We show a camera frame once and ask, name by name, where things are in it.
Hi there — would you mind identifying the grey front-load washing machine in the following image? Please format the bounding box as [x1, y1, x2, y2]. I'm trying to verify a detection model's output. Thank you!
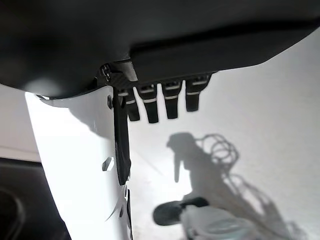
[0, 157, 70, 240]

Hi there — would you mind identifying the robot right leg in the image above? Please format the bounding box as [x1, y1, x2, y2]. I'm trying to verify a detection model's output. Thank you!
[152, 196, 257, 240]

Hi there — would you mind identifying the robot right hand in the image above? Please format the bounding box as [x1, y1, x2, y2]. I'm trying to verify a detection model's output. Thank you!
[0, 0, 320, 240]

